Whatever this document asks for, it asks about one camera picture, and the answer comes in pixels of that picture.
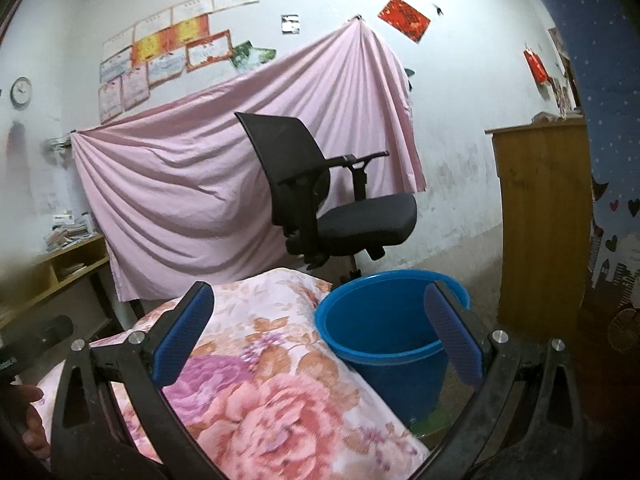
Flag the person's left hand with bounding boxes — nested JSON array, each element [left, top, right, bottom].
[[12, 385, 51, 460]]

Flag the wooden shelf unit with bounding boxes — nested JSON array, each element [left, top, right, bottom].
[[1, 234, 110, 328]]

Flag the blue plastic bucket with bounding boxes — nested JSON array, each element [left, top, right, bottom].
[[314, 270, 470, 427]]

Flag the floral pink tablecloth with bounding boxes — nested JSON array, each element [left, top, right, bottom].
[[31, 266, 432, 480]]

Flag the wooden cabinet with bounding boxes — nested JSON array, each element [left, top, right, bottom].
[[488, 118, 592, 341]]

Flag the stack of papers on shelf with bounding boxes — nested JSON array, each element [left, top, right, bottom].
[[44, 211, 96, 252]]

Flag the black office chair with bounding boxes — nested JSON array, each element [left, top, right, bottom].
[[234, 112, 418, 284]]

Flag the blue starry curtain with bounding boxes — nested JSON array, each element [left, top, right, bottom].
[[541, 0, 639, 359]]

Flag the pink sheet on wall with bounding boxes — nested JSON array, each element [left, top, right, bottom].
[[72, 20, 425, 301]]

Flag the round wall clock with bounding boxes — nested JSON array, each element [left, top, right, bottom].
[[10, 77, 32, 110]]

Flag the red packet hanging on wall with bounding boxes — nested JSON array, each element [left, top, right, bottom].
[[523, 48, 549, 84]]

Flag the certificates on wall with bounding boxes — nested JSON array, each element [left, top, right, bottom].
[[98, 0, 259, 124]]

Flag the red diamond wall poster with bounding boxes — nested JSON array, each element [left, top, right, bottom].
[[378, 0, 431, 44]]

